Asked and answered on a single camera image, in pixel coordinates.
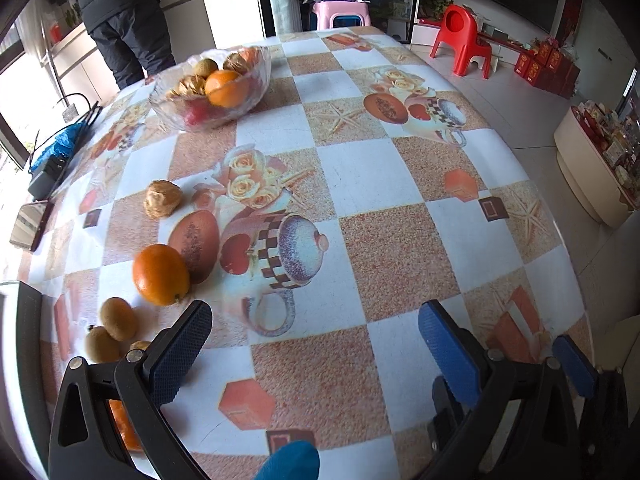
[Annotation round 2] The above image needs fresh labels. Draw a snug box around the white foam box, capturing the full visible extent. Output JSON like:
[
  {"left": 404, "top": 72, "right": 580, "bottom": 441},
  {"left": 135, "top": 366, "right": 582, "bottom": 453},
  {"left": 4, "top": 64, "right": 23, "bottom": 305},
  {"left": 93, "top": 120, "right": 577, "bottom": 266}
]
[{"left": 0, "top": 280, "right": 46, "bottom": 466}]

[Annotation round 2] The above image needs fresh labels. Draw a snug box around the wrinkled tan walnut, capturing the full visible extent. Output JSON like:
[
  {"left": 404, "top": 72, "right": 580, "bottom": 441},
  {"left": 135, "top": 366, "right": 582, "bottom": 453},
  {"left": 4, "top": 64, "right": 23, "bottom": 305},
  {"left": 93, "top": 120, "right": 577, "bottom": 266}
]
[
  {"left": 170, "top": 74, "right": 208, "bottom": 98},
  {"left": 144, "top": 180, "right": 183, "bottom": 219},
  {"left": 222, "top": 52, "right": 251, "bottom": 75}
]

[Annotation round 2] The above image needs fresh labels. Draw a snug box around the stack of red gift boxes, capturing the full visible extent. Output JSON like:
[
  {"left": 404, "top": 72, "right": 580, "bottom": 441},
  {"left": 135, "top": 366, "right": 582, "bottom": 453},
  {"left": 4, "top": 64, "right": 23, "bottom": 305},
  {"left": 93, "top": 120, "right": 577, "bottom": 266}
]
[{"left": 514, "top": 37, "right": 581, "bottom": 98}]

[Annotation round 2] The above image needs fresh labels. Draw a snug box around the blue plastic bag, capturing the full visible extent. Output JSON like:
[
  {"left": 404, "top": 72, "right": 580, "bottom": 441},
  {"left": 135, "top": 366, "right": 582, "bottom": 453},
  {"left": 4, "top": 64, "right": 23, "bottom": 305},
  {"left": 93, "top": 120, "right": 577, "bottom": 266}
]
[{"left": 42, "top": 122, "right": 86, "bottom": 161}]

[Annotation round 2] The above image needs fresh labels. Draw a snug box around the round white display stand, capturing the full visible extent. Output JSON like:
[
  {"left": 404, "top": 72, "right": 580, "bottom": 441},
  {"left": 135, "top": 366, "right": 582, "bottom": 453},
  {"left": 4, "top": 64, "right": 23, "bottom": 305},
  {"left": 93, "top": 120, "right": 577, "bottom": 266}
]
[{"left": 552, "top": 100, "right": 640, "bottom": 228}]

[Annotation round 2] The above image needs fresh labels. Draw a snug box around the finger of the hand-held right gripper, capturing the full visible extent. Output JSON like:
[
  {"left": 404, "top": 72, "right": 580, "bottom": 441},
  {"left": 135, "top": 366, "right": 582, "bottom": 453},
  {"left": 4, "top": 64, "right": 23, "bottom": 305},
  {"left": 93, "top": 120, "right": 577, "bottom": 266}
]
[{"left": 552, "top": 335, "right": 633, "bottom": 480}]

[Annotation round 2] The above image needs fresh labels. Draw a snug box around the white cabinet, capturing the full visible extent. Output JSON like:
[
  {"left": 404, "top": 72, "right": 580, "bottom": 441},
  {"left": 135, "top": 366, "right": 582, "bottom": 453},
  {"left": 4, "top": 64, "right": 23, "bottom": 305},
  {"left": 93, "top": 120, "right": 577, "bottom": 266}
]
[{"left": 150, "top": 0, "right": 266, "bottom": 56}]

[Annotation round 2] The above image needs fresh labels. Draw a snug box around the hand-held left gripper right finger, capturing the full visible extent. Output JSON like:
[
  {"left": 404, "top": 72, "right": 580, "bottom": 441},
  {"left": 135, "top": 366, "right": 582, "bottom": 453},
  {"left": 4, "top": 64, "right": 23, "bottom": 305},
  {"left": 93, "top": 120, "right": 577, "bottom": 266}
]
[{"left": 417, "top": 300, "right": 583, "bottom": 480}]

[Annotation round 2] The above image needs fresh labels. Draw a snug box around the red tomato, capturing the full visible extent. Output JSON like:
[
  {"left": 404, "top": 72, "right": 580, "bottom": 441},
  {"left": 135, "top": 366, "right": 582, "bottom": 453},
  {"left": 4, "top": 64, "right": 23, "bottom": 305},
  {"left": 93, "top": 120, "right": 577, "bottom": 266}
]
[{"left": 182, "top": 100, "right": 221, "bottom": 126}]

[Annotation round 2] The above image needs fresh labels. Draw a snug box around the clear glass bowl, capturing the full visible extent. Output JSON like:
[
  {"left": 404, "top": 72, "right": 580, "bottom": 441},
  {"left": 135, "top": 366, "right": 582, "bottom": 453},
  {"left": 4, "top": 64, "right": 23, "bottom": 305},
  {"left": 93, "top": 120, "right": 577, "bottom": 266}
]
[{"left": 149, "top": 46, "right": 272, "bottom": 133}]

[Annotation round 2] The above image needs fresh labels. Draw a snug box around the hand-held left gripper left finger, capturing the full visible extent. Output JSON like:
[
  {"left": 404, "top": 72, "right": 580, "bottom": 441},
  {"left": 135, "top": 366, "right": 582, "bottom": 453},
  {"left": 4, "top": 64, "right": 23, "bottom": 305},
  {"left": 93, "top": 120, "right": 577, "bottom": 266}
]
[{"left": 47, "top": 300, "right": 213, "bottom": 480}]

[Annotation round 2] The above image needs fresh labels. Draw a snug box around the blue cloth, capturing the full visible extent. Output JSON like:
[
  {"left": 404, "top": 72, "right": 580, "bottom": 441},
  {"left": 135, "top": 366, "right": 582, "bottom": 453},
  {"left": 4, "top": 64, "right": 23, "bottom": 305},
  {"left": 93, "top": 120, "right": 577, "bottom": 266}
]
[{"left": 255, "top": 440, "right": 321, "bottom": 480}]

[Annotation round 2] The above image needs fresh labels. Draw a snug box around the black cable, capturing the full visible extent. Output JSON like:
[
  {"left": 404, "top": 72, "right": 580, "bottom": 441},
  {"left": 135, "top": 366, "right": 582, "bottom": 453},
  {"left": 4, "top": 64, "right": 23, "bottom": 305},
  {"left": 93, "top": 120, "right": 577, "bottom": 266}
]
[{"left": 60, "top": 92, "right": 103, "bottom": 131}]

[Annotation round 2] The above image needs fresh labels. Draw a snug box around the pink plastic stool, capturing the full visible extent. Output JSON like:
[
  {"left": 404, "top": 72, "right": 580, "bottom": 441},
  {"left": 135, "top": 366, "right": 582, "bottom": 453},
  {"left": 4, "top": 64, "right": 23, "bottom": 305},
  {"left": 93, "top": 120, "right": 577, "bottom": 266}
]
[{"left": 306, "top": 1, "right": 372, "bottom": 31}]

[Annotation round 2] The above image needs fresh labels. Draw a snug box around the red plastic chair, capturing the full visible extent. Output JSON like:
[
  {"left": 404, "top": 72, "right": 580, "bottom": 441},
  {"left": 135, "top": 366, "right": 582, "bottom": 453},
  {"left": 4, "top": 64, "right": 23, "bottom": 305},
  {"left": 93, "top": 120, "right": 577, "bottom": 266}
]
[{"left": 430, "top": 4, "right": 493, "bottom": 80}]

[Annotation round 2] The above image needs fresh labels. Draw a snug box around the red-cased smartphone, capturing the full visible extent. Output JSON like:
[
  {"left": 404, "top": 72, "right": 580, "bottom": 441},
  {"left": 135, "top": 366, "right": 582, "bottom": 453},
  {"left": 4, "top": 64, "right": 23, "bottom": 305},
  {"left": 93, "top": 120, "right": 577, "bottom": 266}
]
[{"left": 9, "top": 201, "right": 55, "bottom": 252}]

